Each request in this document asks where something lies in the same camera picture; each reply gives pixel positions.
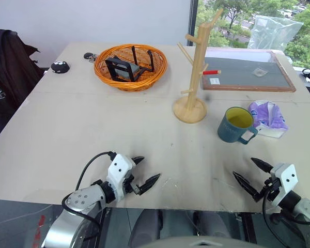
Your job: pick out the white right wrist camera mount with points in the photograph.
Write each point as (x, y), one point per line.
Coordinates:
(286, 178)

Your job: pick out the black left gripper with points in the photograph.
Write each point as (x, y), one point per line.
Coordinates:
(130, 186)

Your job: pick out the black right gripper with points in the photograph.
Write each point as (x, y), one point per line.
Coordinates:
(271, 186)

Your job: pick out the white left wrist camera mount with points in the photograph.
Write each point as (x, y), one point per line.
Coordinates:
(118, 168)

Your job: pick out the clear plastic bag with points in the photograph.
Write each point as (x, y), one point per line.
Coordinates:
(273, 33)

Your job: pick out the blue mug yellow inside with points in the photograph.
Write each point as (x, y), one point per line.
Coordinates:
(230, 130)

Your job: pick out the orange wicker basket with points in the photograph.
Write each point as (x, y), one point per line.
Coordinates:
(144, 80)

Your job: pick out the black jacket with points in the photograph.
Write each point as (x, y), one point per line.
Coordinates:
(7, 67)

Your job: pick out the small black key fob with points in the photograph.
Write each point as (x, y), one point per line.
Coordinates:
(89, 55)

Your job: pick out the red tape marker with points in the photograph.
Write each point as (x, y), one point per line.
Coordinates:
(211, 72)

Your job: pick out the black round toy with eyes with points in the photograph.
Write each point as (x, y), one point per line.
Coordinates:
(60, 67)

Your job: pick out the grey rounded robot torso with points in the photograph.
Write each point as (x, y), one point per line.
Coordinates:
(196, 242)

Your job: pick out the pale pink board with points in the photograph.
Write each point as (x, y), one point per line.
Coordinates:
(235, 52)

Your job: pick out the wooden mug tree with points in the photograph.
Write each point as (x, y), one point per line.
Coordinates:
(197, 77)

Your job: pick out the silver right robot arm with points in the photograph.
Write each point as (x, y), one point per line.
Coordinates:
(308, 214)

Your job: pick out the dark window frame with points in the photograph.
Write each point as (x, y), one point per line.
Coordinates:
(193, 20)

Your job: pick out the white paper label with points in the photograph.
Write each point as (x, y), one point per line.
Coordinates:
(214, 81)

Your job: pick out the clear plastic piece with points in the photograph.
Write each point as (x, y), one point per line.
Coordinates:
(260, 72)

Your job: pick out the black metal frame stand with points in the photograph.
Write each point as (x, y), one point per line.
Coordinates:
(124, 69)

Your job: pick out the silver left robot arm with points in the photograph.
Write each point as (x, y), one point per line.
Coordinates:
(85, 197)

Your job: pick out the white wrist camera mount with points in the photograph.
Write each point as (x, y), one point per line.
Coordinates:
(118, 168)
(286, 178)

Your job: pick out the wood framed chalkboard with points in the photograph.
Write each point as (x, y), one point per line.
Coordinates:
(237, 68)

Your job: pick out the purple tissue pack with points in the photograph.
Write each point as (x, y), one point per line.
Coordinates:
(272, 116)

